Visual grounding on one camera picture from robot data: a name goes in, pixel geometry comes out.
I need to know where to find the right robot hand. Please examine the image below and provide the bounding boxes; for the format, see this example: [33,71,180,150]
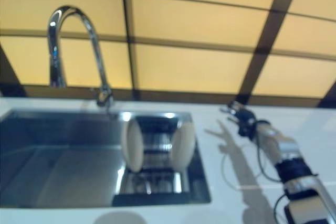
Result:
[219,100,257,138]

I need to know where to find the beige round plate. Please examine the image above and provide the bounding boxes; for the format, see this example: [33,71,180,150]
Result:
[121,118,145,173]
[172,123,196,172]

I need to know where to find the black steel dish rack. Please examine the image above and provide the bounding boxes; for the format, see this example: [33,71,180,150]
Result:
[112,115,194,207]

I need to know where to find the stainless steel sink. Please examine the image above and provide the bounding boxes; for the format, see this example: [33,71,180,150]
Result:
[0,110,212,209]

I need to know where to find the chrome gooseneck faucet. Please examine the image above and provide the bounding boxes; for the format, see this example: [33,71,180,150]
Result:
[46,4,115,110]

